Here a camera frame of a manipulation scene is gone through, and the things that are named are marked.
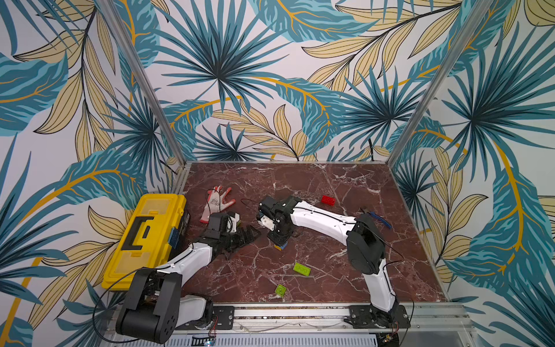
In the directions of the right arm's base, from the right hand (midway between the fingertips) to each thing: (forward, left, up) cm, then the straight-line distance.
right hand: (278, 238), depth 87 cm
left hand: (0, +10, 0) cm, 10 cm away
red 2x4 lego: (+21, -25, -5) cm, 33 cm away
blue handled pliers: (+11, -46, -5) cm, 48 cm away
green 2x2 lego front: (-18, -1, -5) cm, 19 cm away
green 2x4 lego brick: (-11, -9, -5) cm, 15 cm away
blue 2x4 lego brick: (-3, -2, +1) cm, 4 cm away
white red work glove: (+21, +29, -3) cm, 36 cm away
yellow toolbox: (0, +43, +12) cm, 45 cm away
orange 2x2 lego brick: (-2, +1, -4) cm, 4 cm away
